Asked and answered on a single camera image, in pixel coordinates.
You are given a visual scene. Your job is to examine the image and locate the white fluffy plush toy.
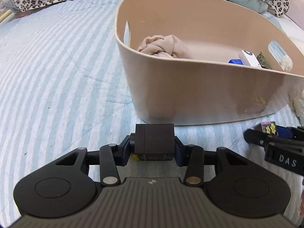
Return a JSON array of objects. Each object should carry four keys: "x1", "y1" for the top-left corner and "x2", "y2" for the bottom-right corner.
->
[{"x1": 279, "y1": 55, "x2": 303, "y2": 125}]

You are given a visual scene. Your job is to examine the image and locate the black cube box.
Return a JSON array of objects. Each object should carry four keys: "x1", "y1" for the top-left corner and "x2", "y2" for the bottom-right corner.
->
[{"x1": 130, "y1": 123, "x2": 175, "y2": 161}]

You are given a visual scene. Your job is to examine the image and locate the beige rolled cloth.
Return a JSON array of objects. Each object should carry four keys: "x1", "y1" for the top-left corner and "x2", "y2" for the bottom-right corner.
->
[{"x1": 137, "y1": 35, "x2": 194, "y2": 59}]

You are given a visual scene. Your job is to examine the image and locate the beige plastic storage basket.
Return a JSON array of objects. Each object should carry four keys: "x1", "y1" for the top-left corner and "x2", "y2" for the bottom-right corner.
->
[{"x1": 115, "y1": 0, "x2": 303, "y2": 125}]

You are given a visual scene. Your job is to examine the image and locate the green sunflower seed packet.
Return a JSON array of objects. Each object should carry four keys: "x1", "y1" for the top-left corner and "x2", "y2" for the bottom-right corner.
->
[{"x1": 256, "y1": 52, "x2": 272, "y2": 70}]

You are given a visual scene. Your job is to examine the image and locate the white blue small box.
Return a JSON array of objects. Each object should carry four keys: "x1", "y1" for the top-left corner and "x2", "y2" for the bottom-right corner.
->
[{"x1": 228, "y1": 51, "x2": 262, "y2": 68}]

